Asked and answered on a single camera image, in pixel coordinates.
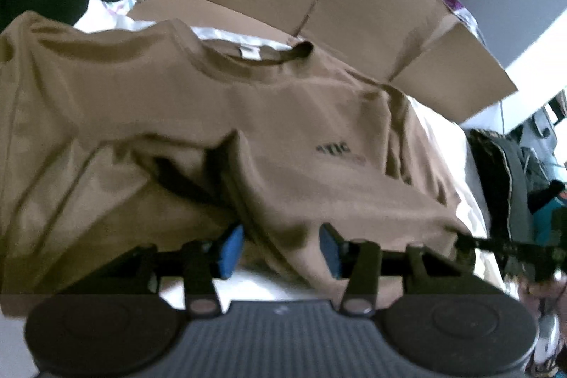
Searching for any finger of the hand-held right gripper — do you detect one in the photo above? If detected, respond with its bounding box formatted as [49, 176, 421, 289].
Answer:
[456, 233, 510, 257]

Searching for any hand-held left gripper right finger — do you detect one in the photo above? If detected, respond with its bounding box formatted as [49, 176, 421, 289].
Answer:
[319, 223, 483, 316]

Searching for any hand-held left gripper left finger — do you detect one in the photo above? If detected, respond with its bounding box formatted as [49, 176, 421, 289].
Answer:
[86, 224, 245, 319]

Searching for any brown printed t-shirt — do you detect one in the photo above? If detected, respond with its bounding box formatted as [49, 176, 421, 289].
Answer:
[0, 11, 478, 310]

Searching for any teal patterned cloth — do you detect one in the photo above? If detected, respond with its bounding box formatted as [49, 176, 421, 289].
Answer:
[529, 179, 567, 248]

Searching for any black clothing pile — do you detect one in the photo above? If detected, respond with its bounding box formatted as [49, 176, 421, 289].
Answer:
[468, 128, 539, 243]

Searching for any white printed blanket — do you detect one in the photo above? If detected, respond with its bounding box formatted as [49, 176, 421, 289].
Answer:
[73, 0, 503, 310]

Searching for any purple white plastic bag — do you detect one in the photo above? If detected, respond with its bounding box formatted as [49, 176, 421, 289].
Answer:
[432, 0, 481, 31]

